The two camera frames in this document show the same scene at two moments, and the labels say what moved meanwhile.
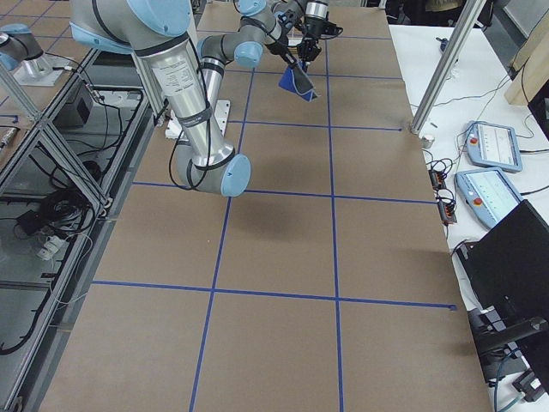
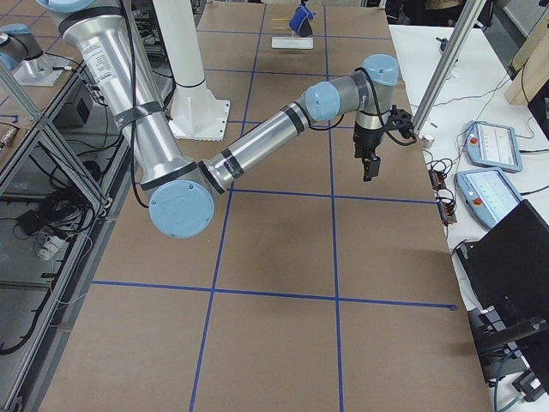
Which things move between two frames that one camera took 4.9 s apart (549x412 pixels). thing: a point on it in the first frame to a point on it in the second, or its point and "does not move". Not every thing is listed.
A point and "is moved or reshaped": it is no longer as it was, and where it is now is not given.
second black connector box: [447, 212] does not move
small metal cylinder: [427, 142] does not move
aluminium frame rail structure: [58, 198] does not move
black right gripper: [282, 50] to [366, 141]
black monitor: [505, 275] does not move
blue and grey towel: [295, 80] is moved or reshaped
